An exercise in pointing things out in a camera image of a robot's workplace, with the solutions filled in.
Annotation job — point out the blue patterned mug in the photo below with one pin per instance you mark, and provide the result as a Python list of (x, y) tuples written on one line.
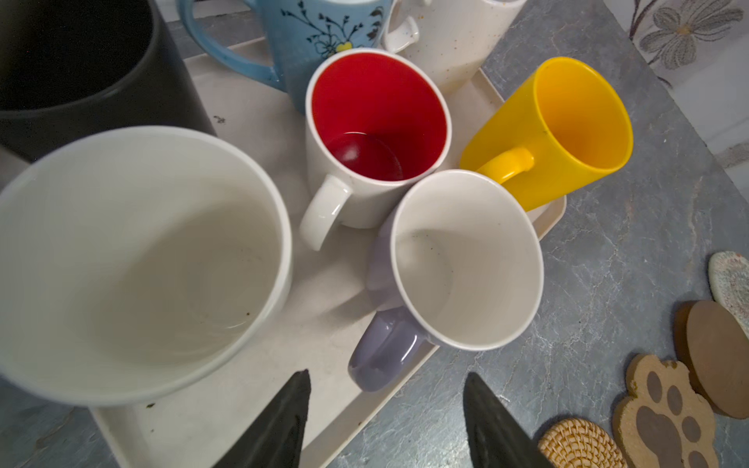
[(300, 35)]

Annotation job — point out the white speckled mug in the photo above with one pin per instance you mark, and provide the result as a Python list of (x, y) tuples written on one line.
[(448, 39)]

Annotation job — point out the white mug red inside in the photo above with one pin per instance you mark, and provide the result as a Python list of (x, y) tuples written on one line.
[(375, 125)]

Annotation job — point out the brown paw shaped coaster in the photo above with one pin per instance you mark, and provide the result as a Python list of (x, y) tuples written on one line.
[(663, 422)]

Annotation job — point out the black mug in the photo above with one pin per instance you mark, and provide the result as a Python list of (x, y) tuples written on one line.
[(72, 69)]

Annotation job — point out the white colourful stitched coaster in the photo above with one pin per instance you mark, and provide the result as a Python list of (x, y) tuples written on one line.
[(728, 279)]

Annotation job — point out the purple mug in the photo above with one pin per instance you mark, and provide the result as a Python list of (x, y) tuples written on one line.
[(458, 264)]

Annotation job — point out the woven rattan round coaster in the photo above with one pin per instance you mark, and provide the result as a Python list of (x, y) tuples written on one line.
[(575, 442)]

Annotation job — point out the brown round wooden coaster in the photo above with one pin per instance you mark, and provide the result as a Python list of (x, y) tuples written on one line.
[(710, 341)]

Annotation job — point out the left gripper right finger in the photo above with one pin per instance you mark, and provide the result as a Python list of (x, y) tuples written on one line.
[(494, 437)]

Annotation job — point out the yellow mug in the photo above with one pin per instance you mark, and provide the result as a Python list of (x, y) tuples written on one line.
[(563, 129)]

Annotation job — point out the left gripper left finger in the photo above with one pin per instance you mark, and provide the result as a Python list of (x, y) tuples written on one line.
[(276, 436)]

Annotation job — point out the plain white mug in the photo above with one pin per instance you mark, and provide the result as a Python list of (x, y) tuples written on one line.
[(136, 262)]

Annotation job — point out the beige plastic tray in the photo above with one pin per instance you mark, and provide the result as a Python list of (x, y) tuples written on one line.
[(326, 313)]

